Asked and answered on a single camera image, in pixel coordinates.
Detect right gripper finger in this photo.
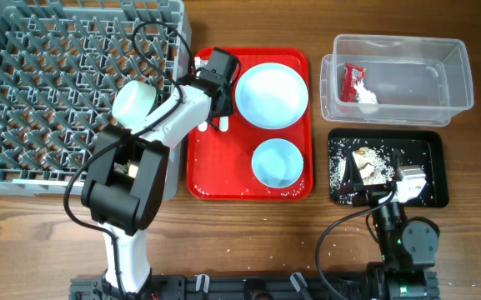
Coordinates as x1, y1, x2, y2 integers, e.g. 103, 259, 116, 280
340, 152, 367, 194
392, 148, 407, 181

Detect food scraps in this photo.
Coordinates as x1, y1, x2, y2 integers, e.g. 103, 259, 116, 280
328, 138, 395, 192

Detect white plastic spoon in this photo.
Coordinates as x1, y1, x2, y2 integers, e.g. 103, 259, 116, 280
218, 117, 229, 133

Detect white plastic fork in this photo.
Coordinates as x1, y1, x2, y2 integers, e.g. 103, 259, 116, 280
198, 122, 208, 132

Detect large light blue plate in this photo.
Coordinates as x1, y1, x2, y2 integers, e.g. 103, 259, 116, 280
235, 62, 308, 130

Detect white napkin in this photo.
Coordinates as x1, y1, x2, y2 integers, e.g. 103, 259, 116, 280
353, 82, 378, 114

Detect light blue bowl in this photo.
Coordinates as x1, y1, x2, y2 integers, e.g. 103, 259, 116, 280
251, 138, 304, 189

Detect red ketchup packet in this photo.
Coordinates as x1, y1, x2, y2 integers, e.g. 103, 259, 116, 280
341, 63, 366, 103

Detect green bowl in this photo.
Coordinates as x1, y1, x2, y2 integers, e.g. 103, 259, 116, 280
112, 80, 157, 129

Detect yellow plastic cup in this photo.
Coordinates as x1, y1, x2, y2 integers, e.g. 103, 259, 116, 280
128, 163, 138, 178

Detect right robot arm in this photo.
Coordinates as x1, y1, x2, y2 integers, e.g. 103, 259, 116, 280
340, 150, 440, 299

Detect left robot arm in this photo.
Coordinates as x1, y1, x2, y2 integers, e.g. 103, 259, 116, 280
81, 47, 241, 299

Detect black waste tray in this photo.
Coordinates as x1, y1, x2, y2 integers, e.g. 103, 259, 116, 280
328, 128, 449, 208

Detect grey dishwasher rack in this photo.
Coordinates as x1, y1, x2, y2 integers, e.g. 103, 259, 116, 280
0, 0, 192, 196

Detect clear plastic bin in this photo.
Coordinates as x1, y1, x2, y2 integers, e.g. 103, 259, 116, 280
320, 34, 474, 127

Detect right black cable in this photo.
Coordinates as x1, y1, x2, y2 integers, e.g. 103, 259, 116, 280
315, 189, 398, 300

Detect black cable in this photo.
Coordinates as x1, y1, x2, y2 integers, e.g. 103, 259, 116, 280
63, 20, 198, 299
315, 189, 398, 300

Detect left black cable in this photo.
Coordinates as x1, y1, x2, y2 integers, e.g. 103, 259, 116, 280
63, 20, 198, 299

